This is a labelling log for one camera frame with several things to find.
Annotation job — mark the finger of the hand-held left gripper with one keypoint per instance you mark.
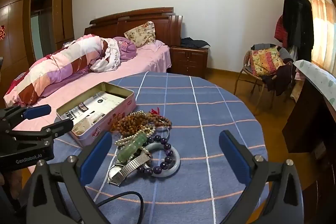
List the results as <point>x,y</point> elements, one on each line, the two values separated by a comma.
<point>57,127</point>
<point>36,111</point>

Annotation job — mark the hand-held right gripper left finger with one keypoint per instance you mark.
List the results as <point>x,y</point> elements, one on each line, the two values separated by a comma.
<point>97,153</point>

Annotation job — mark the purple blanket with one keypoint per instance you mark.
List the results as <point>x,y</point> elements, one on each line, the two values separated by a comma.
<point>127,49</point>

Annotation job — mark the dark garment on chair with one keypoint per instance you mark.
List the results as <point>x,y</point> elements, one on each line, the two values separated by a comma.
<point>282,79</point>

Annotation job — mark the wicker chair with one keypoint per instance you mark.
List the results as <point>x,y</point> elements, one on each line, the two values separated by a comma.
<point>246,74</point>

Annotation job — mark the dark wooden cabinet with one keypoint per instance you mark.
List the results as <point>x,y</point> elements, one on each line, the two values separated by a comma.
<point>309,121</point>

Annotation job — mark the wooden wardrobe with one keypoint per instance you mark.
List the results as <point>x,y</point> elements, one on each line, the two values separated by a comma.
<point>15,27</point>

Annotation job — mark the pink tin box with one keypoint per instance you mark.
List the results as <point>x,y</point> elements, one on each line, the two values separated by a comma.
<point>110,121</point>

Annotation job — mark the floral pillow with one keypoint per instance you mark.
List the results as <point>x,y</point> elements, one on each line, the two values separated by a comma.
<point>140,33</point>

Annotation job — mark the pink patchwork quilt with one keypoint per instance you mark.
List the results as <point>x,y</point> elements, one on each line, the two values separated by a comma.
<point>60,66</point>

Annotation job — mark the wooden nightstand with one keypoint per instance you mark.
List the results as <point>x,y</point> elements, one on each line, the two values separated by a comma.
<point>189,61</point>

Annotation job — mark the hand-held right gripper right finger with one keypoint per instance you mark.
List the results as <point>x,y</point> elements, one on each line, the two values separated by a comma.
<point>233,158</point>

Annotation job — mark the red paper decoration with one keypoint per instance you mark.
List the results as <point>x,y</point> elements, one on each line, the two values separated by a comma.
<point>2,32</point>

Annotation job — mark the dark folded clothes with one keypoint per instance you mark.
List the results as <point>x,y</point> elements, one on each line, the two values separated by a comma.
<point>194,43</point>

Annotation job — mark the hanging black coat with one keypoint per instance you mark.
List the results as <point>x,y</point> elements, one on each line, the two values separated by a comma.
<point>299,22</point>

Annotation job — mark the white floral cloth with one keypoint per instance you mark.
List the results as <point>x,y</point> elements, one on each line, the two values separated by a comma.
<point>110,58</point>

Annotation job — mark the blue checked tablecloth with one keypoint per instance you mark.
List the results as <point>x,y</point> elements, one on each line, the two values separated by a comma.
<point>199,113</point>

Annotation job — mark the bed with pink sheet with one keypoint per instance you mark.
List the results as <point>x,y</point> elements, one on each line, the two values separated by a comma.
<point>126,66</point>

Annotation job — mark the patterned yellow curtain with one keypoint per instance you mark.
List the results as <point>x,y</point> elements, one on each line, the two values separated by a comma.
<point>323,16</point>

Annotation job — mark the colourful patterned cushion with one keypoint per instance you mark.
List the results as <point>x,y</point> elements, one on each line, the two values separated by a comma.
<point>265,61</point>

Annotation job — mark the pale jade bangle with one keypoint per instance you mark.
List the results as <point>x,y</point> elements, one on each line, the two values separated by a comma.
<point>176,161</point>

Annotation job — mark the open jewelry box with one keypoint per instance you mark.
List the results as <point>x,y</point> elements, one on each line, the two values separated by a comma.
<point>99,106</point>

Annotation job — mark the hanging red garment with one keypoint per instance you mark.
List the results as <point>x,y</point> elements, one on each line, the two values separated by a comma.
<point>278,29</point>

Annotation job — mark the metal band wristwatch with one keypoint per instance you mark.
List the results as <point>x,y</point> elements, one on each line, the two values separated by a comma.
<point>134,164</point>

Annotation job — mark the wooden headboard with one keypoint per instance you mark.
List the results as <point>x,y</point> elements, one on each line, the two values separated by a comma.
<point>131,22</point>

